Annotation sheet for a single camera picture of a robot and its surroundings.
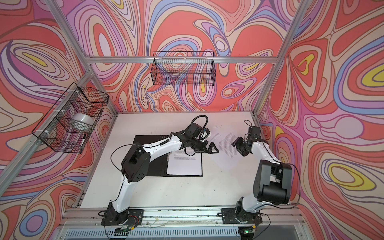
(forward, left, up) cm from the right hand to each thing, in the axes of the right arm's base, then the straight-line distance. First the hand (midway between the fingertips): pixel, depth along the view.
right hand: (236, 147), depth 92 cm
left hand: (-4, +14, +4) cm, 15 cm away
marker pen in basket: (-4, +82, +20) cm, 84 cm away
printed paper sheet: (-5, +36, -7) cm, 37 cm away
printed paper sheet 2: (+7, +3, -7) cm, 11 cm away
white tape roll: (+1, +80, +28) cm, 85 cm away
